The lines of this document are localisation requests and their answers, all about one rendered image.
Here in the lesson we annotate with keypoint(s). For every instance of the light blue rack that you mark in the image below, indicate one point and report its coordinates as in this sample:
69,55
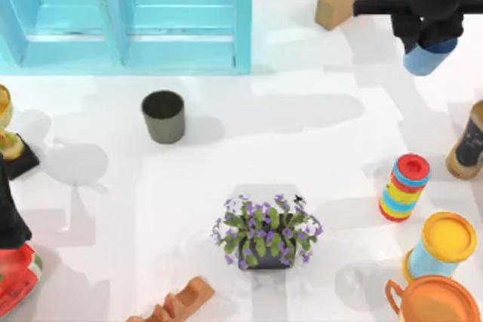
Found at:
181,16

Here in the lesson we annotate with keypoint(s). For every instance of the blue cup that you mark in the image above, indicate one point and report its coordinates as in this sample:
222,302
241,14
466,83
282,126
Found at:
424,60

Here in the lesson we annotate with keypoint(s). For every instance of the blue can with yellow lid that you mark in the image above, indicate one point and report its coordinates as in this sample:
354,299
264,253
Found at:
441,248

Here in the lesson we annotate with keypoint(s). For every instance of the stack of coloured rings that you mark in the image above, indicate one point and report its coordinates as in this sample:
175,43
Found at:
403,188

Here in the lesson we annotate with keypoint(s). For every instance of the brown bottle with black label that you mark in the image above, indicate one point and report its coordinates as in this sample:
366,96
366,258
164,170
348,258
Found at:
468,145

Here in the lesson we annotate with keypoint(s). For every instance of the orange lidded pot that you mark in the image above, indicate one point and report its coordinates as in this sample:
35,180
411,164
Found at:
437,299

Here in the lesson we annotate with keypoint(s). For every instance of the gold trophy with black base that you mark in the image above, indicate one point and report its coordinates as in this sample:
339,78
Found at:
9,141

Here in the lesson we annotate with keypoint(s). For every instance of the terracotta orange stapler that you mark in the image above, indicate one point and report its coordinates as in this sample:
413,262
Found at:
177,301

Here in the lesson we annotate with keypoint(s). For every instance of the dark grey cup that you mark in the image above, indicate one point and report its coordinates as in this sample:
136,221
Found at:
164,116

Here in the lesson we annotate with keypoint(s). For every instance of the purple flower plant pot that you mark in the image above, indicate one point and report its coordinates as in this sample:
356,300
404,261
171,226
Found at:
266,231

